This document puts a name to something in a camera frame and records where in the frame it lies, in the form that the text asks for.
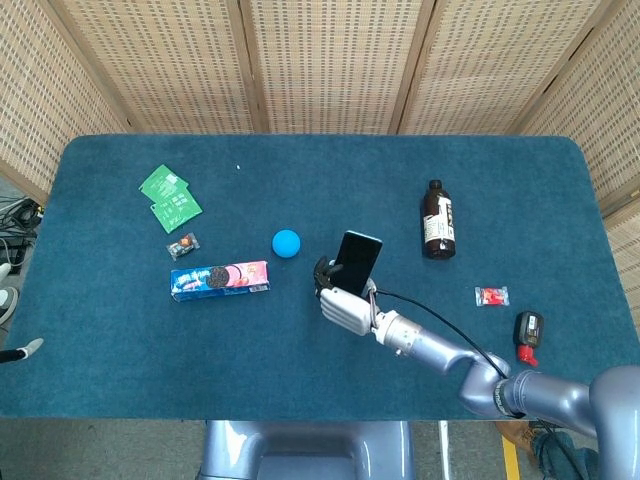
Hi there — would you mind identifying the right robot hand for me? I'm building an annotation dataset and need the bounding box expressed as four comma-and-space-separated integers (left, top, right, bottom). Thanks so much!
312, 255, 384, 337

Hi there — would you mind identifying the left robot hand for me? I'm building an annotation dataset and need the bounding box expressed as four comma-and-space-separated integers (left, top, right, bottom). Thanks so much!
0, 337, 45, 365

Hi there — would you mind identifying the black smartphone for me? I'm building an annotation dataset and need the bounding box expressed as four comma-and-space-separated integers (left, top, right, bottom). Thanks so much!
331, 230, 384, 297

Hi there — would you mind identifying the blue ball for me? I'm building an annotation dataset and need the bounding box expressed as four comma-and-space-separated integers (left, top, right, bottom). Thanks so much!
271, 228, 302, 260

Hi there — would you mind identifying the brown bottle with label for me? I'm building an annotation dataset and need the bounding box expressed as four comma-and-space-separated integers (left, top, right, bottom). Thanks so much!
422, 179, 458, 260

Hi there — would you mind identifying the blue Oreo cookie box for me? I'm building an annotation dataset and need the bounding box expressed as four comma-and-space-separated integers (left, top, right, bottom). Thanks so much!
170, 259, 273, 303

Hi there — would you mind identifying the red and clear candy wrapper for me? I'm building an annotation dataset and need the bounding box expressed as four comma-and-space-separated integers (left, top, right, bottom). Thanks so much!
474, 285, 510, 308

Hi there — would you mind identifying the blue carpet tablecloth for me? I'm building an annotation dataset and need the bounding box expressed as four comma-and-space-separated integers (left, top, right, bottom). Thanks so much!
0, 133, 640, 421

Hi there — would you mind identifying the small dark candy wrapper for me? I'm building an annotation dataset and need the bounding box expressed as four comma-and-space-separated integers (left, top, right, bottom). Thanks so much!
166, 232, 202, 261

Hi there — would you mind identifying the white table leg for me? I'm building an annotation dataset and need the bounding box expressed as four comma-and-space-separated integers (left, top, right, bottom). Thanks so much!
438, 420, 450, 480

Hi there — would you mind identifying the black red device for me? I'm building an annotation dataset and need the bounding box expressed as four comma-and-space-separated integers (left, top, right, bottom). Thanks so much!
512, 310, 544, 368

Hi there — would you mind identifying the green sachet packet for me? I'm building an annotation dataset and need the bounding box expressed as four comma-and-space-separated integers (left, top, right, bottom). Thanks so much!
149, 183, 204, 234
138, 164, 182, 204

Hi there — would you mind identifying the brown shoe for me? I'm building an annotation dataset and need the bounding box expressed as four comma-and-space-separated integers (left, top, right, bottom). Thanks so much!
518, 421, 552, 455

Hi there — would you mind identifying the woven bamboo folding screen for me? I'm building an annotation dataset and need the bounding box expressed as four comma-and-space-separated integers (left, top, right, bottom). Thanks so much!
0, 0, 640, 311

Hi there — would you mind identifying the blue jeans leg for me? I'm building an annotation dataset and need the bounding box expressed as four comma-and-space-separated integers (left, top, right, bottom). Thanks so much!
533, 430, 604, 480

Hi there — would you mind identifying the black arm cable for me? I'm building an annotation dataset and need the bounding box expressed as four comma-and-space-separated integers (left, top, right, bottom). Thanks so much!
368, 288, 512, 381

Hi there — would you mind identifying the black floor cable bundle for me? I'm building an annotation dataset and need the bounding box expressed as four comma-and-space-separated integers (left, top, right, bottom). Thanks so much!
0, 193, 45, 274

